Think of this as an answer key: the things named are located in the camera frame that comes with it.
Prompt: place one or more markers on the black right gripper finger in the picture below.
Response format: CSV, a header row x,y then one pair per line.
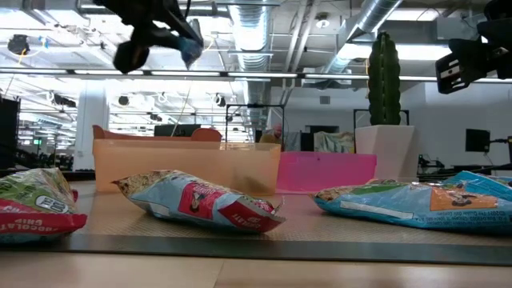
x,y
460,60
496,34

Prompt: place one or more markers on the pale cloth cover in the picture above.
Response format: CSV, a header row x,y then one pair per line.
x,y
334,142
292,141

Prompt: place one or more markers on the silver spiral ventilation duct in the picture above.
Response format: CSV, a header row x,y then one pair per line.
x,y
376,14
252,32

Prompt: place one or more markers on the black cabinet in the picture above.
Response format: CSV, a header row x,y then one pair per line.
x,y
9,132

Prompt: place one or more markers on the black background robot arm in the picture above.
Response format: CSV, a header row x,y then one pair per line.
x,y
430,164

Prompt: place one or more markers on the tall green cactus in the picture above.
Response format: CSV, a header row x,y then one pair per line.
x,y
384,80

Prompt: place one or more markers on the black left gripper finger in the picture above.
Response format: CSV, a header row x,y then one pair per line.
x,y
182,24
132,56

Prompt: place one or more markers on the translucent orange plastic bin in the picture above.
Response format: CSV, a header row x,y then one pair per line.
x,y
168,168

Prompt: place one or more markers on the opaque orange plastic bin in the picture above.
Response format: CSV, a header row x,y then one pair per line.
x,y
208,135

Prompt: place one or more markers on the black monitor on arm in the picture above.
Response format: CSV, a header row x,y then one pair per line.
x,y
477,140

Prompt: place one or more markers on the blue green orange granola bar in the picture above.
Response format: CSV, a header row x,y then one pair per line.
x,y
400,208

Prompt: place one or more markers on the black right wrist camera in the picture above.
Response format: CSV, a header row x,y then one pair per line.
x,y
500,9

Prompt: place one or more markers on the long ceiling light bar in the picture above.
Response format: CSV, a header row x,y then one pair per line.
x,y
280,74

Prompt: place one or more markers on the white building pillar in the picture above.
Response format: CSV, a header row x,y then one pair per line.
x,y
91,128

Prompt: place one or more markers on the beige textured table mat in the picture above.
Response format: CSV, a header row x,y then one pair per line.
x,y
280,240

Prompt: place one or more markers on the black computer monitor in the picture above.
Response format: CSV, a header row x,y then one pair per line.
x,y
176,130

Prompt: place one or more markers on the person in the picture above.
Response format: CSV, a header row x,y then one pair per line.
x,y
272,138

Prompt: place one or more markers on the green red chocolate chip bar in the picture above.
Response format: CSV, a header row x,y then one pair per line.
x,y
36,208

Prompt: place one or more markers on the pink plastic bin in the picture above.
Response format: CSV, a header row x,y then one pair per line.
x,y
328,172

